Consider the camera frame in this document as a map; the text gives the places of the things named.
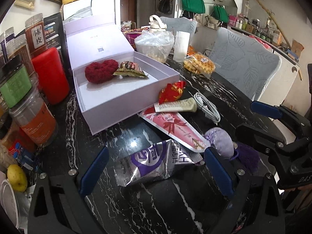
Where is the red plastic bottle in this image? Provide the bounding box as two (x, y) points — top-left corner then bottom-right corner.
(32, 47), (70, 105)

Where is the orange label clear jar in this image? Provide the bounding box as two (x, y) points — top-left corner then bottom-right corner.
(9, 86), (58, 147)

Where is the black hanging handbag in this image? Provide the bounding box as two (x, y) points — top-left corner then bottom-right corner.
(157, 0), (173, 14)

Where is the pink rose mask sachet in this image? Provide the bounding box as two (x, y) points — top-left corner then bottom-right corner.
(140, 107), (210, 153)

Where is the silver purple snack packet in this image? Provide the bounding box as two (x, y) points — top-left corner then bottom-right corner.
(114, 139), (203, 187)

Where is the white refrigerator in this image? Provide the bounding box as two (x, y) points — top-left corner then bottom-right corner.
(63, 0), (121, 26)

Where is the metal lined paper cup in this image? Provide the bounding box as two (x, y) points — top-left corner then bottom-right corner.
(1, 179), (20, 229)

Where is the white usb cable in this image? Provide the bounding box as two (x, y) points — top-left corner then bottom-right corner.
(193, 92), (221, 124)

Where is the dark red fluffy scrunchie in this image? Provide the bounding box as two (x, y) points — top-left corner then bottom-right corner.
(85, 59), (119, 84)

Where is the green red snack packet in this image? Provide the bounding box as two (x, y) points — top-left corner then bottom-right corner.
(113, 61), (148, 78)

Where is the green tote bag right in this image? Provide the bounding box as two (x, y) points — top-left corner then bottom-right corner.
(212, 5), (229, 23)

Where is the white kettle with handle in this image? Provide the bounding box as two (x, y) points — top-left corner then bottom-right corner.
(149, 15), (167, 33)

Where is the black printed snack bag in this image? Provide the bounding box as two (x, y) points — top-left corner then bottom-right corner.
(43, 12), (69, 69)

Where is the open lavender gift box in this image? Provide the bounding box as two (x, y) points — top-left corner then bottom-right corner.
(64, 16), (180, 135)

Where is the bowl in clear plastic bag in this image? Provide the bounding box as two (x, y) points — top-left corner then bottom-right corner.
(134, 30), (175, 63)

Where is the green tote bag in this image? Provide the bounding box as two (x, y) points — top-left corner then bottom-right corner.
(212, 5), (229, 23)
(181, 0), (206, 14)

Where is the green label black-lid jar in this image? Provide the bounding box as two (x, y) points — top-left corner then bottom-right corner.
(0, 54), (32, 108)

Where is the grey leaf-pattern chair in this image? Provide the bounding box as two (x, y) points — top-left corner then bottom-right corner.
(209, 28), (282, 101)
(160, 16), (197, 39)

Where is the cream lotion tube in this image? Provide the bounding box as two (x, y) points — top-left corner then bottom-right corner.
(154, 97), (197, 113)

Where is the purple instant noodle bowl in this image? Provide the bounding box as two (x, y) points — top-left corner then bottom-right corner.
(123, 27), (149, 51)

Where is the grey leaf-pattern chair far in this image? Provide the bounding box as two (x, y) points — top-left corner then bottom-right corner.
(160, 16), (197, 39)

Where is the red gold candy packet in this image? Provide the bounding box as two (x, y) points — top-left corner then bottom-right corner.
(159, 81), (186, 104)

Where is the bag of fried snacks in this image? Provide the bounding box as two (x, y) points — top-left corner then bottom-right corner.
(183, 53), (215, 74)

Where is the grey leaf-pattern chair near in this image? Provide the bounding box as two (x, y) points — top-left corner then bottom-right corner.
(209, 28), (282, 101)

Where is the yellow lemon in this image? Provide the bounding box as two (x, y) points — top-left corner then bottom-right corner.
(7, 164), (27, 192)

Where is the jar with chenpi label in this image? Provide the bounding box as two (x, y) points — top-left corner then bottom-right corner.
(25, 13), (48, 59)

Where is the green tote bag left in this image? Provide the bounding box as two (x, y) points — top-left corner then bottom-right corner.
(181, 0), (206, 14)

